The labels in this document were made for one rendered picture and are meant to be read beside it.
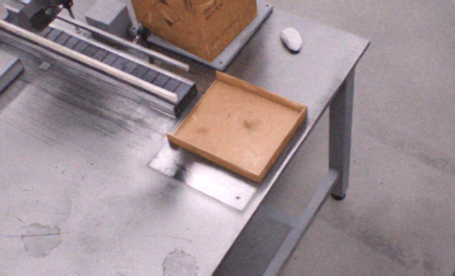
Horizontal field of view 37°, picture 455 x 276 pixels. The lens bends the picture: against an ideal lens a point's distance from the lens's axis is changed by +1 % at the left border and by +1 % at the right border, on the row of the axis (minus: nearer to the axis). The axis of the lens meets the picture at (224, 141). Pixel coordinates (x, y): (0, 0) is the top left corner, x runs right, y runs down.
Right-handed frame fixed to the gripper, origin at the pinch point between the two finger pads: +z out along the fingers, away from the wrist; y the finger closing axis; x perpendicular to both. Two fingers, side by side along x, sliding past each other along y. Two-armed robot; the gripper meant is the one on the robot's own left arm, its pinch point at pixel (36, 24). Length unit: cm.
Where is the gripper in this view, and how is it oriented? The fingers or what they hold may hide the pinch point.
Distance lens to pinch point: 217.8
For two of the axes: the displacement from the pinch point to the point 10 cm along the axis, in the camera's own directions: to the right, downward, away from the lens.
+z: -4.4, 2.3, 8.7
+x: 7.2, 6.7, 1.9
